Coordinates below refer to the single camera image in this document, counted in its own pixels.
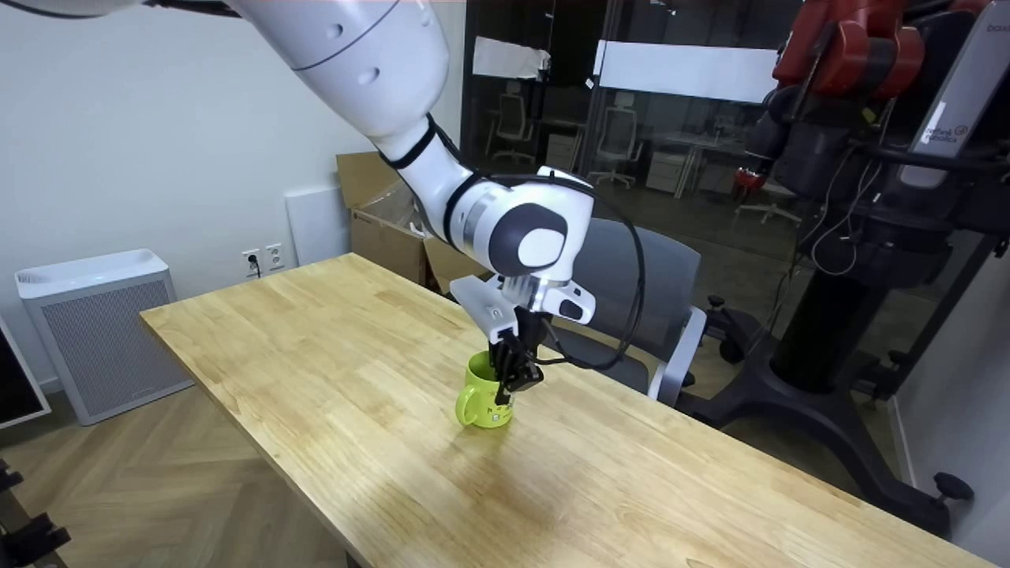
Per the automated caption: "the white air purifier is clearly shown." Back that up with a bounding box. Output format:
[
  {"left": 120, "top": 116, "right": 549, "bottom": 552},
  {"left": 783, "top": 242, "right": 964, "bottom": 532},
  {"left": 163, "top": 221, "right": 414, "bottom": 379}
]
[{"left": 14, "top": 246, "right": 194, "bottom": 426}]

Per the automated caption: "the red Baxter robot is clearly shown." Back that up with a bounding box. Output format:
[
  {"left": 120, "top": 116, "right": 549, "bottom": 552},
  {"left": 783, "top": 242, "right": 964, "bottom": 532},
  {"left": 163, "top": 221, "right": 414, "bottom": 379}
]
[{"left": 732, "top": 0, "right": 1010, "bottom": 293}]

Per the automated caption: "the red office chair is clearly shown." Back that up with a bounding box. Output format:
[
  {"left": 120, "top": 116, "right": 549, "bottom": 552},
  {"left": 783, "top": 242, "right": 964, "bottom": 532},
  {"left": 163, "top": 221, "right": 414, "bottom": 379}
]
[{"left": 730, "top": 164, "right": 805, "bottom": 230}]

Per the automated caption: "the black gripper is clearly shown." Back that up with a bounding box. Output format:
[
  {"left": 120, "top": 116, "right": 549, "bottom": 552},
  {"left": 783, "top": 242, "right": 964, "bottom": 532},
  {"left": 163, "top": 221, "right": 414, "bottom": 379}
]
[{"left": 486, "top": 310, "right": 552, "bottom": 410}]

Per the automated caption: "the grey office chair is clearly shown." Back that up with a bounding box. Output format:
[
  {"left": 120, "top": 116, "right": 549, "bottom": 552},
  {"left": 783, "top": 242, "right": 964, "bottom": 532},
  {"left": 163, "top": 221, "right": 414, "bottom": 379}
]
[{"left": 469, "top": 213, "right": 709, "bottom": 407}]

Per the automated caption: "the clear plastic bag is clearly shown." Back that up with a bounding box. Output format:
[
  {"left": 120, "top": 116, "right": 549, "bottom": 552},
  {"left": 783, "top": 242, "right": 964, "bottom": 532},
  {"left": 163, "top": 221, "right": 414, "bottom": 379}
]
[{"left": 360, "top": 170, "right": 436, "bottom": 237}]

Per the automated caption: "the green cup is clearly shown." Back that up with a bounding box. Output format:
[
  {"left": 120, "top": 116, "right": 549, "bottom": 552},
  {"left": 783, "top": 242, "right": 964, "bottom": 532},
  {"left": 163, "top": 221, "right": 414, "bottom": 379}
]
[{"left": 450, "top": 349, "right": 522, "bottom": 436}]

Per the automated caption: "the white wall panel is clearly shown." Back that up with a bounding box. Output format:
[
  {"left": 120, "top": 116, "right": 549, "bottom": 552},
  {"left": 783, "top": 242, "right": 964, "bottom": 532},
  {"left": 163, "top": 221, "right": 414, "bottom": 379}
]
[{"left": 281, "top": 183, "right": 352, "bottom": 268}]

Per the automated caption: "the open cardboard box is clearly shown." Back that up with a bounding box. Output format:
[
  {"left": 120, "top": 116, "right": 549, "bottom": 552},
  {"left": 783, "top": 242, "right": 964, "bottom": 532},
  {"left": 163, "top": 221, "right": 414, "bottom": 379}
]
[{"left": 335, "top": 147, "right": 500, "bottom": 299}]

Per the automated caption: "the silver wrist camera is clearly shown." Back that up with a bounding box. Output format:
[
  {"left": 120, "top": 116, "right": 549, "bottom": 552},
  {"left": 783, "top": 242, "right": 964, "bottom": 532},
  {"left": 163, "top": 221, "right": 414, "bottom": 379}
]
[{"left": 447, "top": 271, "right": 522, "bottom": 347}]

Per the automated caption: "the white wall outlet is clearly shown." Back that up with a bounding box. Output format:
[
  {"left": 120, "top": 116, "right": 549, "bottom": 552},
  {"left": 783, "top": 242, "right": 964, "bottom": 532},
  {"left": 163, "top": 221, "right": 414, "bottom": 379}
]
[{"left": 241, "top": 240, "right": 292, "bottom": 280}]

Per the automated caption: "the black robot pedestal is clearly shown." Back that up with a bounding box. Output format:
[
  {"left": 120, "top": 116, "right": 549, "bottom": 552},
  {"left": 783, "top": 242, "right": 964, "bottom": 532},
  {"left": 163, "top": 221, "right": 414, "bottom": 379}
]
[{"left": 676, "top": 263, "right": 978, "bottom": 542}]

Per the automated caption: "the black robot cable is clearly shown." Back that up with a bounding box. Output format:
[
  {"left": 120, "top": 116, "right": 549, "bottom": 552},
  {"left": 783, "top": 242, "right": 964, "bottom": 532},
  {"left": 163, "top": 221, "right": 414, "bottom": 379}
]
[{"left": 529, "top": 212, "right": 649, "bottom": 375}]

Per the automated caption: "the white mesh office chair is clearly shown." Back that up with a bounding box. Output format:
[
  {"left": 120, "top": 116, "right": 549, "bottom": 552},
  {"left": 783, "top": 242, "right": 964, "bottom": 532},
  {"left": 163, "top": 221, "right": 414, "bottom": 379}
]
[
  {"left": 584, "top": 100, "right": 646, "bottom": 193},
  {"left": 486, "top": 80, "right": 539, "bottom": 168}
]

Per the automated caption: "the black stand piece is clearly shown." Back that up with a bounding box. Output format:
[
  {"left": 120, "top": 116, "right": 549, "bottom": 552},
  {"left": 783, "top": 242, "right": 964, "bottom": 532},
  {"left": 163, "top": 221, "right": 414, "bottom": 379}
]
[{"left": 0, "top": 458, "right": 73, "bottom": 568}]

